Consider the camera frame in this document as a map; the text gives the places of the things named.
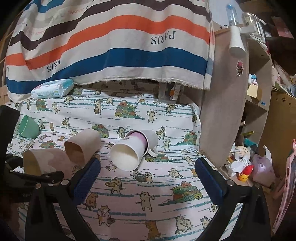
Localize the red yellow toy figure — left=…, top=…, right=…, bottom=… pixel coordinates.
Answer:
left=238, top=165, right=254, bottom=182

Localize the clear blue bottle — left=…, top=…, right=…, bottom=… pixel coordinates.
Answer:
left=226, top=4, right=237, bottom=26

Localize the green plastic cup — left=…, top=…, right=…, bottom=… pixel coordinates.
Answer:
left=18, top=115, right=40, bottom=139

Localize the white cone lamp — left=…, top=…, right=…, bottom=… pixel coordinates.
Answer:
left=229, top=26, right=246, bottom=59

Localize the striped Paris cloth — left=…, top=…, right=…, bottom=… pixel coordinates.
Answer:
left=5, top=1, right=215, bottom=102

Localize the cat print bed sheet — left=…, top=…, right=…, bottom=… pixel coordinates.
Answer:
left=8, top=83, right=218, bottom=240

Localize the baby wipes pack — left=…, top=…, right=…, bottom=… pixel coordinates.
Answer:
left=31, top=78, right=74, bottom=100

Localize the brown wooden side panel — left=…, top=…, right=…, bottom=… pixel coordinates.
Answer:
left=200, top=29, right=249, bottom=168

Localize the cartoon sticker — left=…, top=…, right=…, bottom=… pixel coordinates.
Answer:
left=236, top=60, right=244, bottom=76

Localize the pink speckled cup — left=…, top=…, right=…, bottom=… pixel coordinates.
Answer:
left=23, top=148, right=74, bottom=179

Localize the white pink mug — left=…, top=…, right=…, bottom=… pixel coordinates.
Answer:
left=107, top=130, right=159, bottom=171

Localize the beige plastic cup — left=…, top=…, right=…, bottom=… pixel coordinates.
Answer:
left=64, top=128, right=101, bottom=166

